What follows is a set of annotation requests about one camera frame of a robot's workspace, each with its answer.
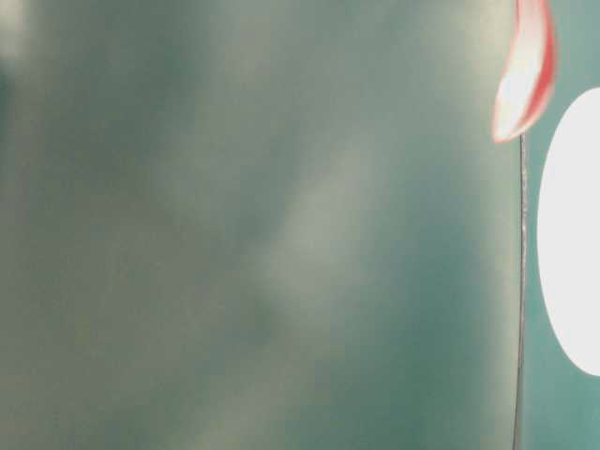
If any white round bowl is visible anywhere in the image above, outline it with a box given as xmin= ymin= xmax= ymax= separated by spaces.
xmin=536 ymin=88 xmax=599 ymax=376

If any red spoon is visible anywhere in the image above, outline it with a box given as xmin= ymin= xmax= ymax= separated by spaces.
xmin=491 ymin=0 xmax=557 ymax=143

